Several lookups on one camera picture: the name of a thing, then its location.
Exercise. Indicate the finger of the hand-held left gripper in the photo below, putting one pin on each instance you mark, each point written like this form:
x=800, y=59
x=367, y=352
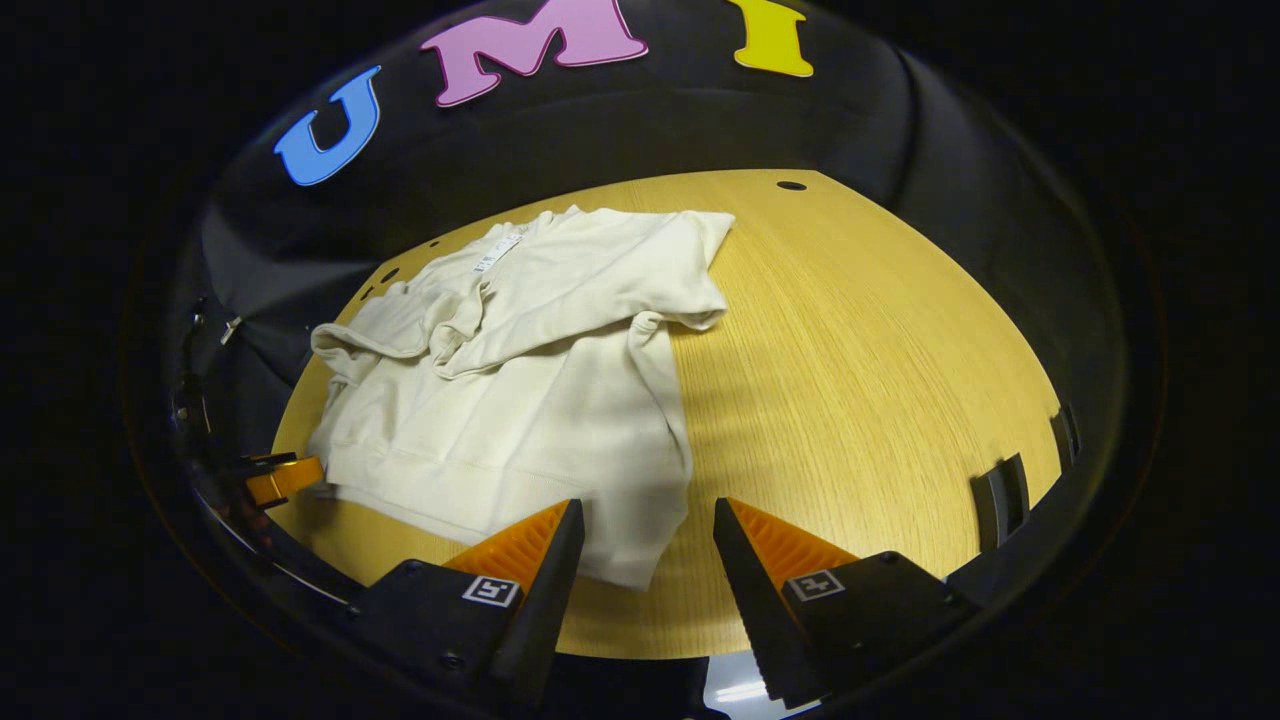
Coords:
x=285, y=478

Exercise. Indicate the black backdrop cloth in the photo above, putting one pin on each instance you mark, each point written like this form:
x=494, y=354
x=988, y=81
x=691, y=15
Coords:
x=700, y=120

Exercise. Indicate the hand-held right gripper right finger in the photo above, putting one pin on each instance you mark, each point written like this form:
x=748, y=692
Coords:
x=755, y=610

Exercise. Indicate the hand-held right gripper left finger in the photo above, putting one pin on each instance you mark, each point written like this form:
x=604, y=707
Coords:
x=545, y=610

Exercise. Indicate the small white cloth clip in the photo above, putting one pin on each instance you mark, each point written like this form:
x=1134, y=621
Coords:
x=230, y=328

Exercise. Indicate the cream white sweatshirt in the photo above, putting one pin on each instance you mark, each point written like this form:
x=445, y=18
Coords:
x=520, y=420

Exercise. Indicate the black table edge bracket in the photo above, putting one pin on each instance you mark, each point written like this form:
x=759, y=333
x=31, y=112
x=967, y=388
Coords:
x=1000, y=500
x=1066, y=435

